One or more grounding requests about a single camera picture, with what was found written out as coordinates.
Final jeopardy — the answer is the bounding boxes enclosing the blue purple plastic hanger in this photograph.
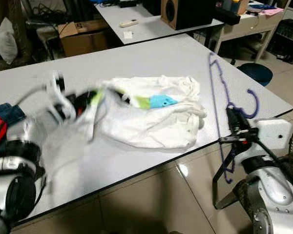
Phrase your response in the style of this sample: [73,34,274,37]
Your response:
[209,51,260,185]

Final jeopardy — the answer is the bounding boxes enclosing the white printed T-shirt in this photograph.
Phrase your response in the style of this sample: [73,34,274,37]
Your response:
[88,75,208,149]

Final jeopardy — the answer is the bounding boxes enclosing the dark blue round stool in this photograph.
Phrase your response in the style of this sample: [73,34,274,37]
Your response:
[237,63,274,87]

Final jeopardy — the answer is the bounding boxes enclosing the black metal table leg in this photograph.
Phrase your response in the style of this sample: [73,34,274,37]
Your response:
[211,136,240,210]

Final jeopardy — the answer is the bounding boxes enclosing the blue jeans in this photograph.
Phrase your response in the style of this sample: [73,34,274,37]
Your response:
[0,102,26,132]

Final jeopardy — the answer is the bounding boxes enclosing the open cardboard box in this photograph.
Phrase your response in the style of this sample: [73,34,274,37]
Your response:
[58,20,110,57]

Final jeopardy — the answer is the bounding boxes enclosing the beige remote control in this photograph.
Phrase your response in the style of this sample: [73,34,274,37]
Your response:
[120,19,139,28]

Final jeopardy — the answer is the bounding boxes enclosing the black plastic crate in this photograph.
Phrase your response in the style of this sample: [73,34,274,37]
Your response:
[266,19,293,64]

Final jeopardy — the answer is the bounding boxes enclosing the white framed side table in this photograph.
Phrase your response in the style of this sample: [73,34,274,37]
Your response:
[212,0,289,64]

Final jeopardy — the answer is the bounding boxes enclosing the grey pillow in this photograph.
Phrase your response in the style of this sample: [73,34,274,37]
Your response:
[0,17,19,64]

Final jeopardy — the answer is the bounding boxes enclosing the black oblong device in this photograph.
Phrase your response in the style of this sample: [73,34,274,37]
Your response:
[215,6,241,26]

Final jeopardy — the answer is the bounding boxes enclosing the wooden front black speaker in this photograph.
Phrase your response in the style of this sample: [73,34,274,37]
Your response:
[161,0,224,31]

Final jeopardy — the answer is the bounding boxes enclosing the pink paper sheet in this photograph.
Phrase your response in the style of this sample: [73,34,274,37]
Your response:
[261,6,285,16]

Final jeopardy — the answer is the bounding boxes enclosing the black plastic bin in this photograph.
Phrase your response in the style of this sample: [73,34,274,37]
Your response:
[142,0,163,15]

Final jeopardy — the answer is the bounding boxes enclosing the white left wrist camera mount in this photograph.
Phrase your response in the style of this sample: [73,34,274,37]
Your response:
[46,72,76,120]

